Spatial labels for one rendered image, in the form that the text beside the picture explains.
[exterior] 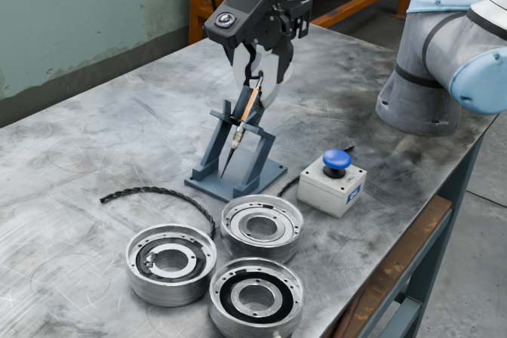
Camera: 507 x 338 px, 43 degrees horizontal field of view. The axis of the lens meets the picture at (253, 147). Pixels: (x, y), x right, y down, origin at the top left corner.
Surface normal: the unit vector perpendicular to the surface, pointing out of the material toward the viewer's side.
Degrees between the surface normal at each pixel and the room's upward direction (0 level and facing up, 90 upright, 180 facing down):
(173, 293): 90
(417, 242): 0
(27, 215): 0
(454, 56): 73
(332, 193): 90
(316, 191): 90
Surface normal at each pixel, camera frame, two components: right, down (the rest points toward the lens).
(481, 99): 0.17, 0.63
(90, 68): 0.82, 0.37
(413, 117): -0.35, 0.18
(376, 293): 0.10, -0.84
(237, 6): -0.14, -0.53
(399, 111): -0.65, 0.05
